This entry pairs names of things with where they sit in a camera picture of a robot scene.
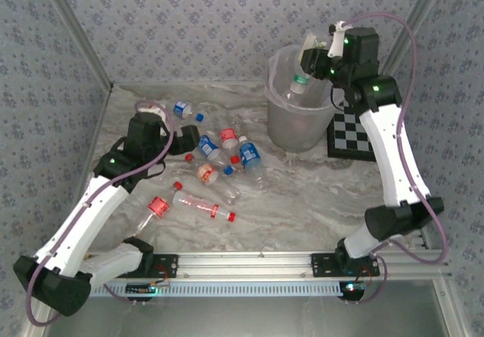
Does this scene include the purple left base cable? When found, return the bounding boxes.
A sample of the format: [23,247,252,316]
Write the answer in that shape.
[102,283,138,305]

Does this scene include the blue label white cap bottle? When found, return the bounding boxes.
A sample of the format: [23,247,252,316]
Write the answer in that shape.
[237,135,268,190]

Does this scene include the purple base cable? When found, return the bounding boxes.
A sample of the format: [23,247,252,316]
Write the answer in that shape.
[102,283,138,305]
[346,255,389,306]

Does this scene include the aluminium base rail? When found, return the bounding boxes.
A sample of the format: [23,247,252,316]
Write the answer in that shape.
[85,251,454,280]

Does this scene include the small crushed blue label bottle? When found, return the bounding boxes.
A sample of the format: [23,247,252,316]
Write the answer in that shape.
[172,100,194,121]

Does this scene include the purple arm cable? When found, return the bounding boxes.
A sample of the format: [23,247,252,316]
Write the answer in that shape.
[24,100,175,327]
[340,13,451,266]

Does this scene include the grey metal panel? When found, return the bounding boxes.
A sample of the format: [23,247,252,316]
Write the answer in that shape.
[45,280,466,337]

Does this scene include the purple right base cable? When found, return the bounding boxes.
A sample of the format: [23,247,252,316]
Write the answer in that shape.
[346,255,389,306]

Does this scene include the green label plastic bottle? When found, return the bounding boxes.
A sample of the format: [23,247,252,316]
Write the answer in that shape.
[285,72,317,106]

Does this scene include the large red label plastic bottle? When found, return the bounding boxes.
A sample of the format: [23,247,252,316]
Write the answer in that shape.
[134,181,184,238]

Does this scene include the small red label plastic bottle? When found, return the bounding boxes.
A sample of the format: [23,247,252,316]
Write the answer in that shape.
[219,127,242,165]

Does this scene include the translucent plastic bin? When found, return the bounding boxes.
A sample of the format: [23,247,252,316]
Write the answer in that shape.
[264,44,341,153]

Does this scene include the slotted aluminium side rail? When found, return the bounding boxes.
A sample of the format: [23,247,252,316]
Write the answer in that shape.
[411,229,433,251]

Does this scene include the orange label plastic bottle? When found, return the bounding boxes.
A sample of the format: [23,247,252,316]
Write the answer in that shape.
[184,153,243,206]

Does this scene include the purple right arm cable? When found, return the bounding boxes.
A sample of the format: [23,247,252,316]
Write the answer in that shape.
[340,13,451,266]

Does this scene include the black white checkerboard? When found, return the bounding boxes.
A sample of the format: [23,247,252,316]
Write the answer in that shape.
[327,98,377,162]

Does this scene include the clear bottle thin red band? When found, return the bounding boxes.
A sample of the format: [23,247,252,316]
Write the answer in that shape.
[172,191,237,224]

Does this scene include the slotted grey cable duct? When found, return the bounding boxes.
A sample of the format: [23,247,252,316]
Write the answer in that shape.
[90,280,345,298]

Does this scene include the aluminium frame post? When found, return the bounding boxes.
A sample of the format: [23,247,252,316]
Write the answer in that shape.
[37,0,115,91]
[377,0,451,77]

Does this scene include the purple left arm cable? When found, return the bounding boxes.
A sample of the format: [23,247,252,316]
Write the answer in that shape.
[24,100,175,327]

